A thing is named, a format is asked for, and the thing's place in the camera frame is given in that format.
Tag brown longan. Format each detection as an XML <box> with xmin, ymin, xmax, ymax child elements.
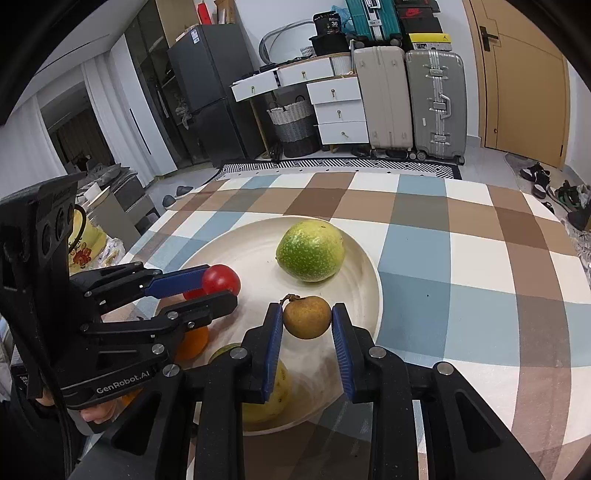
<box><xmin>280</xmin><ymin>294</ymin><xmax>332</xmax><ymax>340</ymax></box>

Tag red cherry tomato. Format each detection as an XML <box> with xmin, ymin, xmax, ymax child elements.
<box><xmin>201</xmin><ymin>264</ymin><xmax>242</xmax><ymax>296</ymax></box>
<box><xmin>182</xmin><ymin>288</ymin><xmax>206</xmax><ymax>300</ymax></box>

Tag orange mandarin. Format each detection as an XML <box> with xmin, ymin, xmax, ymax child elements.
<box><xmin>174</xmin><ymin>327</ymin><xmax>209</xmax><ymax>362</ymax></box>

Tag person's left hand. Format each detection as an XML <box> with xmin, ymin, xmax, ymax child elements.
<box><xmin>34</xmin><ymin>386</ymin><xmax>144</xmax><ymax>434</ymax></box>

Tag cream round plate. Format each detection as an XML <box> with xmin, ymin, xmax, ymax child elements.
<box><xmin>183</xmin><ymin>215</ymin><xmax>383</xmax><ymax>436</ymax></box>

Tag grey slippers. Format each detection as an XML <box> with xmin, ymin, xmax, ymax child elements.
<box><xmin>161</xmin><ymin>185</ymin><xmax>193</xmax><ymax>209</ymax></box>

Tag yellow snack bag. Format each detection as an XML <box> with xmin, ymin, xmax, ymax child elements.
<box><xmin>68</xmin><ymin>204</ymin><xmax>107</xmax><ymax>275</ymax></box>

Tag checkered tablecloth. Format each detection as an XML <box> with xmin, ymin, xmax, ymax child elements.
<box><xmin>126</xmin><ymin>172</ymin><xmax>590</xmax><ymax>479</ymax></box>

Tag woven laundry basket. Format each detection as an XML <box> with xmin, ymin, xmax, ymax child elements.
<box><xmin>266</xmin><ymin>95</ymin><xmax>321</xmax><ymax>158</ymax></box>

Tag white curtain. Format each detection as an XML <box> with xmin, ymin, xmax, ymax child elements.
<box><xmin>0</xmin><ymin>95</ymin><xmax>66</xmax><ymax>198</ymax></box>

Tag black refrigerator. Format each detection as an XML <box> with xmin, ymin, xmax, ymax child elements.
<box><xmin>167</xmin><ymin>24</ymin><xmax>264</xmax><ymax>167</ymax></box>

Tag white drawer desk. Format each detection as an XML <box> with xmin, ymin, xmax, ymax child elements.
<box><xmin>231</xmin><ymin>52</ymin><xmax>370</xmax><ymax>147</ymax></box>

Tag dark glass wardrobe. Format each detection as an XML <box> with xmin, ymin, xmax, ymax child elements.
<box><xmin>125</xmin><ymin>1</ymin><xmax>198</xmax><ymax>169</ymax></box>

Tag beige suitcase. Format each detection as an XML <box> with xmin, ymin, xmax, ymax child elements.
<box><xmin>353</xmin><ymin>46</ymin><xmax>414</xmax><ymax>151</ymax></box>

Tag silver suitcase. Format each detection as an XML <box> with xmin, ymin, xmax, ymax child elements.
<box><xmin>406</xmin><ymin>50</ymin><xmax>468</xmax><ymax>165</ymax></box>

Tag shoes on floor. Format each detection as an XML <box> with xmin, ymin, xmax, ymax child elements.
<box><xmin>519</xmin><ymin>162</ymin><xmax>590</xmax><ymax>231</ymax></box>

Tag black box on desk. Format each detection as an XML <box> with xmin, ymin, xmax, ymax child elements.
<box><xmin>310</xmin><ymin>10</ymin><xmax>349</xmax><ymax>56</ymax></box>

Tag teal suitcase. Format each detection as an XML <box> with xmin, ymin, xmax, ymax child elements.
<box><xmin>346</xmin><ymin>0</ymin><xmax>402</xmax><ymax>46</ymax></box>

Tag wooden door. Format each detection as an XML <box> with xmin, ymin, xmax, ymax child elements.
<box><xmin>463</xmin><ymin>1</ymin><xmax>570</xmax><ymax>169</ymax></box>

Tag stacked shoe boxes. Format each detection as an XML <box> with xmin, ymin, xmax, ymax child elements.
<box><xmin>394</xmin><ymin>0</ymin><xmax>452</xmax><ymax>51</ymax></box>

